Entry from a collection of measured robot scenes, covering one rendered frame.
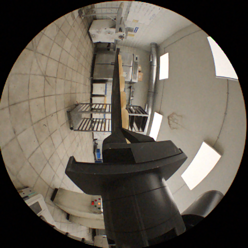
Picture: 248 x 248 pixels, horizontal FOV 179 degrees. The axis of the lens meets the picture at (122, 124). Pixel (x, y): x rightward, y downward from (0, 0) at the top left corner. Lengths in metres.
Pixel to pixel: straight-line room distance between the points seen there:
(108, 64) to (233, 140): 4.40
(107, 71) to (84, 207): 3.95
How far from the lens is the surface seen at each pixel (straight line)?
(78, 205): 1.39
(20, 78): 1.12
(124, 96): 0.19
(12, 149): 1.07
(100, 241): 0.88
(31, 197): 1.02
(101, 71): 3.57
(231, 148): 2.05
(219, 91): 2.17
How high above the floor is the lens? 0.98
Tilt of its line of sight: 9 degrees up
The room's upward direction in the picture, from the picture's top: 92 degrees clockwise
